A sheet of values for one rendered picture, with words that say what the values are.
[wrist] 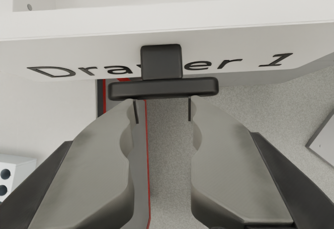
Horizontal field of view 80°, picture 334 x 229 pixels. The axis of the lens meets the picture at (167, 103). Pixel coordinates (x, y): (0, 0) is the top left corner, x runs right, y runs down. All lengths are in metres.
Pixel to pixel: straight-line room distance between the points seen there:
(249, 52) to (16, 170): 0.29
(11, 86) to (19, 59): 0.18
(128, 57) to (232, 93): 0.96
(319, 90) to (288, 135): 0.29
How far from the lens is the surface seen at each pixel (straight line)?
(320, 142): 1.24
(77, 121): 0.31
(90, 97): 0.30
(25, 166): 0.32
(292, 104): 1.21
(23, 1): 0.22
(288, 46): 0.18
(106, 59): 0.17
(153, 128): 1.04
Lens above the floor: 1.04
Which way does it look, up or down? 84 degrees down
